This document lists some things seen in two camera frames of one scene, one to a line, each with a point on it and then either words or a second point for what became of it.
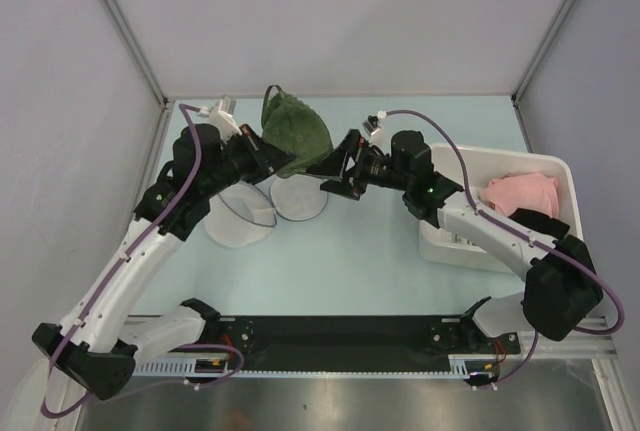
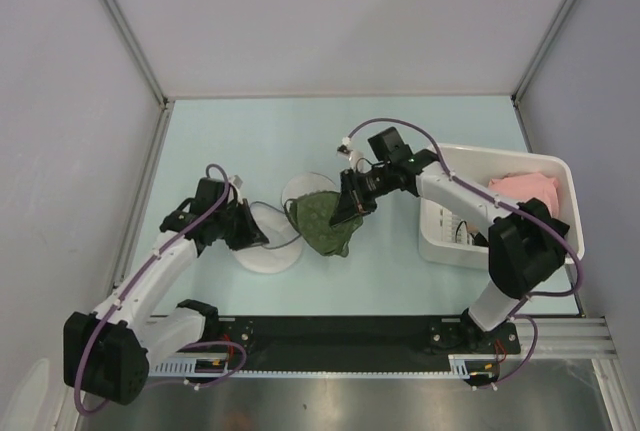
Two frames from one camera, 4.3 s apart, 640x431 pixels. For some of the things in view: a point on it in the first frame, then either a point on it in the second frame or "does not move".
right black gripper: x=352 y=187 to x=352 y=200
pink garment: x=522 y=190 does not move
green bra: x=295 y=129 to x=311 y=216
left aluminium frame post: x=117 y=11 does not move
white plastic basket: x=484 y=165 does not move
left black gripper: x=265 y=158 to x=251 y=235
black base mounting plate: x=357 y=338 does not move
